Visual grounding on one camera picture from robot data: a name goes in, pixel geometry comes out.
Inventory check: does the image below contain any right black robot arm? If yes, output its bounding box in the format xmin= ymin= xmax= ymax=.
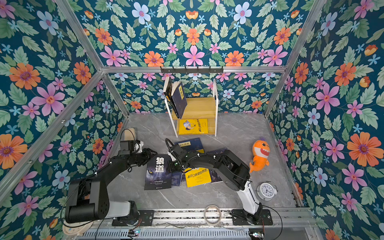
xmin=166 ymin=139 xmax=263 ymax=225

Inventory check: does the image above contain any dark old man cover book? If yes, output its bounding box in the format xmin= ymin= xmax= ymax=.
xmin=208 ymin=148 xmax=227 ymax=183

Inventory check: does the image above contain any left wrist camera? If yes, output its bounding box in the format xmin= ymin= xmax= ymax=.
xmin=119 ymin=140 xmax=144 ymax=155

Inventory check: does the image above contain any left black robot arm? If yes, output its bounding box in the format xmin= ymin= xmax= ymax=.
xmin=65 ymin=148 xmax=158 ymax=224

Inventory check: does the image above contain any navy book underneath pile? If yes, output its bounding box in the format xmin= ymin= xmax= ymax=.
xmin=172 ymin=172 xmax=184 ymax=187

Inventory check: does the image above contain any black hook rail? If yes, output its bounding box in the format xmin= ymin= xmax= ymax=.
xmin=160 ymin=67 xmax=224 ymax=74

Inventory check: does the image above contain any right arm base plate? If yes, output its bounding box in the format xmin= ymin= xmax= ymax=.
xmin=230 ymin=209 xmax=273 ymax=226

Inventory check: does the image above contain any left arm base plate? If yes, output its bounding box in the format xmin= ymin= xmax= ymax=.
xmin=112 ymin=210 xmax=155 ymax=227

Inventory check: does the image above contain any black wolf cover book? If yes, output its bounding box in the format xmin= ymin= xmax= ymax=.
xmin=144 ymin=154 xmax=172 ymax=191

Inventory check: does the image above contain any orange shark plush toy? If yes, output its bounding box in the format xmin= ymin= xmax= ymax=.
xmin=250 ymin=140 xmax=271 ymax=173

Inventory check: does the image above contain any beige round wall clock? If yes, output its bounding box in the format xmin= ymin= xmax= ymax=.
xmin=63 ymin=221 xmax=93 ymax=236

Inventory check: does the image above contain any navy book yellow label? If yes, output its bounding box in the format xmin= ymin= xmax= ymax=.
xmin=171 ymin=81 xmax=188 ymax=119

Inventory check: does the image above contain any beige glasses case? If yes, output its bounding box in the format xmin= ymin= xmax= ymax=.
xmin=122 ymin=128 xmax=136 ymax=141

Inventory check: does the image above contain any yellow book on lower shelf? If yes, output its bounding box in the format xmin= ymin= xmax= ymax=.
xmin=179 ymin=119 xmax=209 ymax=135

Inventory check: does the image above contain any navy book at back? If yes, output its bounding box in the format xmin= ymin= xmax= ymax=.
xmin=176 ymin=138 xmax=205 ymax=153

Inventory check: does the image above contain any white alarm clock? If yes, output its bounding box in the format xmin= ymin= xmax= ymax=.
xmin=257 ymin=182 xmax=278 ymax=201

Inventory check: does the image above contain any dark book leaning on shelf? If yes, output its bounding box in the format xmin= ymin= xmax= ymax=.
xmin=163 ymin=77 xmax=176 ymax=114

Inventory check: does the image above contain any clear tape roll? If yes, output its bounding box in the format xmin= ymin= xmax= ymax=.
xmin=203 ymin=205 xmax=222 ymax=227

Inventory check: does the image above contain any yellow cartoon cover book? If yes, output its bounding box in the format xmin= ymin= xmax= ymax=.
xmin=185 ymin=168 xmax=212 ymax=188

